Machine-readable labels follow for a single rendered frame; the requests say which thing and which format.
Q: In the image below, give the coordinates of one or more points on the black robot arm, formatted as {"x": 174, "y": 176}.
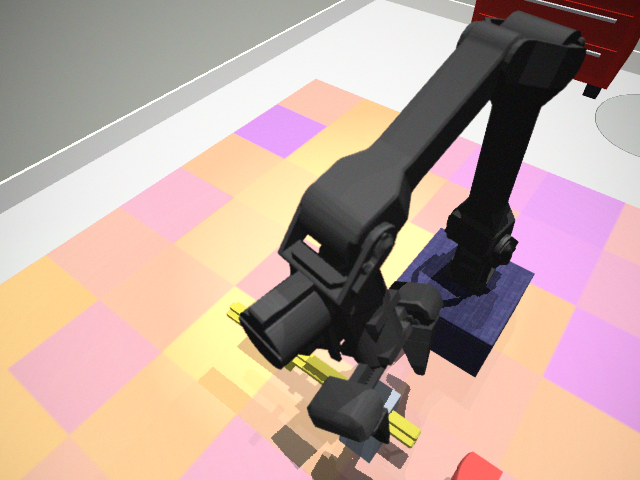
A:
{"x": 357, "y": 207}

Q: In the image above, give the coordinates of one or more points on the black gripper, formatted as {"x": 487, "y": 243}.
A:
{"x": 407, "y": 318}

